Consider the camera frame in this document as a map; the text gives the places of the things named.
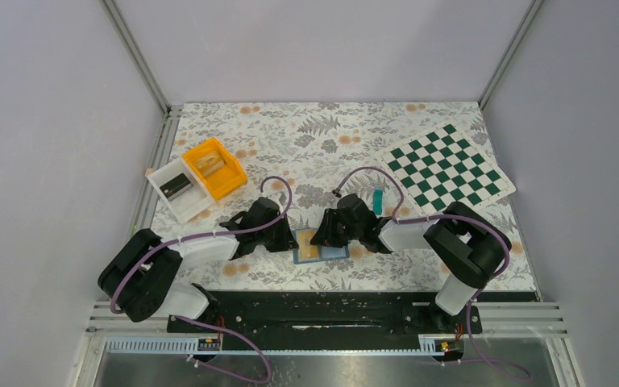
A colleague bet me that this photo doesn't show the gold credit card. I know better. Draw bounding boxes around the gold credit card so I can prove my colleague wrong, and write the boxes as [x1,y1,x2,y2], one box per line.
[297,229,319,262]

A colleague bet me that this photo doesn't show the blue card holder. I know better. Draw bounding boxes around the blue card holder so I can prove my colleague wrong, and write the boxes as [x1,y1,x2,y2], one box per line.
[293,228,350,264]

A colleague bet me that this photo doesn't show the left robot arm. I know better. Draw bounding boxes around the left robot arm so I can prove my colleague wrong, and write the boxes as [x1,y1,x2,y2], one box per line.
[98,197,298,323]

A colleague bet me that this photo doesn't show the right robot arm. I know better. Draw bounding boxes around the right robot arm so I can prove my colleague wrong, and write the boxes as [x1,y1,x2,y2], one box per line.
[309,194,511,315]

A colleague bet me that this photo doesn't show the floral table mat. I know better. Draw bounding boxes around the floral table mat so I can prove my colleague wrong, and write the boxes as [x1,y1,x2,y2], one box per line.
[149,101,538,293]

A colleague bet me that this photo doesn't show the orange plastic bin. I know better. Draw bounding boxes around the orange plastic bin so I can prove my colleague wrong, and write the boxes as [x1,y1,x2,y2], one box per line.
[182,137,247,200]

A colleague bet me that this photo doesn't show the white plastic bin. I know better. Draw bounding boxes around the white plastic bin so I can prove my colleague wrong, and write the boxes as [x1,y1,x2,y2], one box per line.
[147,157,215,223]

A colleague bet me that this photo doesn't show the item in orange bin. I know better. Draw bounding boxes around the item in orange bin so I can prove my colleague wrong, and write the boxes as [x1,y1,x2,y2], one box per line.
[195,151,226,177]

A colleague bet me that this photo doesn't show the green white chessboard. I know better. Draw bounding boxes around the green white chessboard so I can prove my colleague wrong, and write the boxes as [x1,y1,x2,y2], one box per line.
[376,124,516,214]

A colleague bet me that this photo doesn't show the black item in white bin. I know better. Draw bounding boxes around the black item in white bin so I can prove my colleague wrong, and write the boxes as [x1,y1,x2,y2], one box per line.
[160,173,193,201]

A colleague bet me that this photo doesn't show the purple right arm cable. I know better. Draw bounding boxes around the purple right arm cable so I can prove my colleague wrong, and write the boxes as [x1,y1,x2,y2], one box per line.
[331,166,532,381]

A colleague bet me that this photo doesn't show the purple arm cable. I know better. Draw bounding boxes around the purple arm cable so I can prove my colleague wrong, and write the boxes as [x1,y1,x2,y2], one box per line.
[331,166,532,381]
[109,176,293,315]

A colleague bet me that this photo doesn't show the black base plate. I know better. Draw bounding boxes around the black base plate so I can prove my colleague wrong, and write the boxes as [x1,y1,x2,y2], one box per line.
[166,289,538,351]

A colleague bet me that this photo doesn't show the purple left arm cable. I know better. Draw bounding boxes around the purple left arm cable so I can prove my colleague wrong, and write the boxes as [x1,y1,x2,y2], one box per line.
[109,176,293,315]

